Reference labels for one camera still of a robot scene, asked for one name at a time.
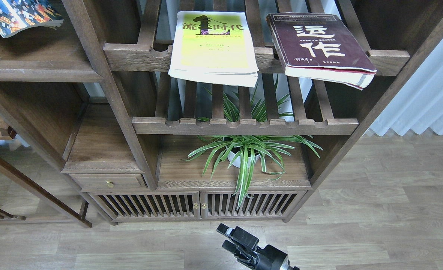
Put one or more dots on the white blue illustrated book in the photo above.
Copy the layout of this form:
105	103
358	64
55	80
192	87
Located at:
17	15

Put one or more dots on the yellow green cover book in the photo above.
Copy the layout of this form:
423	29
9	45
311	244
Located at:
214	47

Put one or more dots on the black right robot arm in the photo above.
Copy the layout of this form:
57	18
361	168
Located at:
293	268

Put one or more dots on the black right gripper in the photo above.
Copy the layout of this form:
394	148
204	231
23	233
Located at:
243	246

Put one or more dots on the white pleated curtain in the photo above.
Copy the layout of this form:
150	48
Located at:
418	106

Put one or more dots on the maroon cover book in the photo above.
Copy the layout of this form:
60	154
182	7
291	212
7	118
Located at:
319	46

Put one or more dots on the dark wooden bookshelf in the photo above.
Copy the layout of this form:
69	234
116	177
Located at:
94	99

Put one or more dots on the white plant pot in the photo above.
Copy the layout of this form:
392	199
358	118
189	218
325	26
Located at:
237	161

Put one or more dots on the green spider plant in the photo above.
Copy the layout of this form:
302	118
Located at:
272	148

